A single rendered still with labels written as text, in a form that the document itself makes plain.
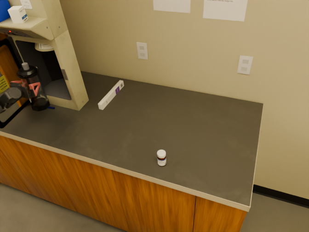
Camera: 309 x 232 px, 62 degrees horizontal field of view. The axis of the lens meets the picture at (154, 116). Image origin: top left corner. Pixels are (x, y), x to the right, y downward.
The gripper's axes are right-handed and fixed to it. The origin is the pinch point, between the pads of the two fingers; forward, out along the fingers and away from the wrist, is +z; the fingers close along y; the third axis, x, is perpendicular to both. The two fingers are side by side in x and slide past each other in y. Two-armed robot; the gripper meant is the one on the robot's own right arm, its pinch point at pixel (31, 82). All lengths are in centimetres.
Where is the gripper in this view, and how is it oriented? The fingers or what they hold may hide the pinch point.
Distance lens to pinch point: 151.8
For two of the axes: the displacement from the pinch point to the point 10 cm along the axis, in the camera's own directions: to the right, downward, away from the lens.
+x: 0.4, 7.8, 6.3
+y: -9.4, -1.8, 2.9
